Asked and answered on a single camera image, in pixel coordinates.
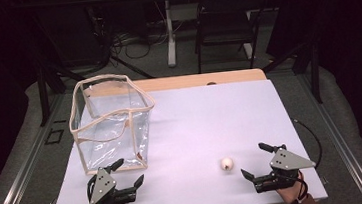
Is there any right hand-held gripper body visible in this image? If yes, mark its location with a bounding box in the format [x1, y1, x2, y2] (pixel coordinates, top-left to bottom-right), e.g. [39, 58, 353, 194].
[249, 144, 320, 195]

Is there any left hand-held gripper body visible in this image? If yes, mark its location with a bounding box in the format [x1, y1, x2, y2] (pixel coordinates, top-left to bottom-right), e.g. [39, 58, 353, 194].
[85, 164, 139, 204]

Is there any small white round object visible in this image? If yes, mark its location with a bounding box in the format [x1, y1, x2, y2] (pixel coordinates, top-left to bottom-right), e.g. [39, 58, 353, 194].
[220, 156, 236, 172]

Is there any clear plastic bag beige trim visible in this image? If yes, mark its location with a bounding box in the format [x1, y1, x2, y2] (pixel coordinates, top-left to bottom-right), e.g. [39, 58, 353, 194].
[64, 70, 163, 178]

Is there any person's right hand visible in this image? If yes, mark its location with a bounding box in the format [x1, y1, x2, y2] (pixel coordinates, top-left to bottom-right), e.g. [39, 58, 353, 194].
[274, 169, 309, 204]

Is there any white table mat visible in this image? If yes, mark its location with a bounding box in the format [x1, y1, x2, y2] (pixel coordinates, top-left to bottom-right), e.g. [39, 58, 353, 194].
[37, 74, 329, 204]

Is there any black metal stand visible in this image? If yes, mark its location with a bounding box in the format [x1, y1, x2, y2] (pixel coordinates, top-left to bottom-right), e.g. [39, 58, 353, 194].
[32, 55, 82, 128]
[260, 35, 325, 110]

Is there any black folding chair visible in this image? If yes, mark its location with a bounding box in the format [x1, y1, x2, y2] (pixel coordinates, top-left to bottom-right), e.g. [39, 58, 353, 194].
[189, 0, 274, 75]

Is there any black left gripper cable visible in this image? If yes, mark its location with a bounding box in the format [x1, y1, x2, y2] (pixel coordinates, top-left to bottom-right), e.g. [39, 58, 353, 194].
[85, 173, 103, 204]

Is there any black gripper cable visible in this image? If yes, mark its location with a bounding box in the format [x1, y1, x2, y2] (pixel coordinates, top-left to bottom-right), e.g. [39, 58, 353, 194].
[290, 116, 325, 171]
[85, 173, 103, 204]

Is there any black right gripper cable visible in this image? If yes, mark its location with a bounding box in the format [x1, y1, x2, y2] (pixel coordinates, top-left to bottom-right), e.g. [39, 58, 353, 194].
[290, 116, 325, 171]

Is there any grey metal floor rail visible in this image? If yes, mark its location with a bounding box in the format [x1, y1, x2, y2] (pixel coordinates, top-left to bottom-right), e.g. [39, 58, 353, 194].
[294, 64, 362, 204]
[0, 92, 76, 204]

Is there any black floor socket frame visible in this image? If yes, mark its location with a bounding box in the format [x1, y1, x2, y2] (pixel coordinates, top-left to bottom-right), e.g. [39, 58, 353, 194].
[43, 127, 66, 146]

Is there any bundle of floor cables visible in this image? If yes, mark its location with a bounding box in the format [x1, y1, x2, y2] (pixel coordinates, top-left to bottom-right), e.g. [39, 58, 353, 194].
[107, 17, 173, 62]

